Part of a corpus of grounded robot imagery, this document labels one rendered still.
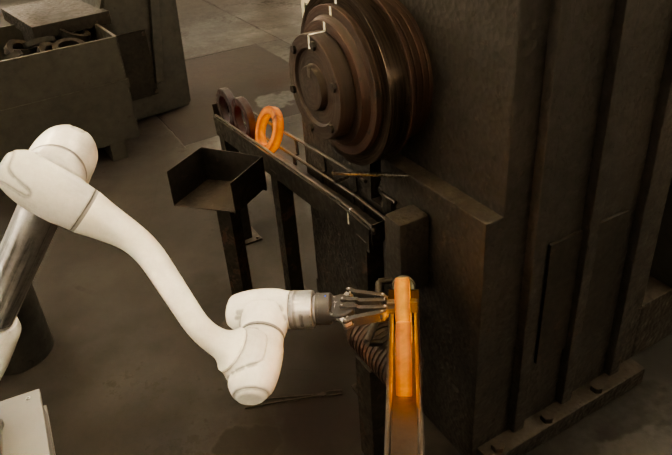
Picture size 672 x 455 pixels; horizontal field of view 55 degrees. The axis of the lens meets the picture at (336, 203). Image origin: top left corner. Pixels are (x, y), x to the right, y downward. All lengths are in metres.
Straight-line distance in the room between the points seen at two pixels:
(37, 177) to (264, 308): 0.55
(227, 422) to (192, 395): 0.19
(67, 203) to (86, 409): 1.25
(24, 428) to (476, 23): 1.48
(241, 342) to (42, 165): 0.54
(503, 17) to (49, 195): 0.99
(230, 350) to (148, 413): 1.05
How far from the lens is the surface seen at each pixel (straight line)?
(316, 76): 1.66
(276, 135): 2.43
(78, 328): 2.87
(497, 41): 1.45
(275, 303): 1.50
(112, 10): 4.47
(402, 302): 1.45
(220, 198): 2.29
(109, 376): 2.60
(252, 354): 1.40
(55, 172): 1.41
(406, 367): 1.34
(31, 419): 1.93
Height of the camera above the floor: 1.71
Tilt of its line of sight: 31 degrees down
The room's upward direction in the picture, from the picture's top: 4 degrees counter-clockwise
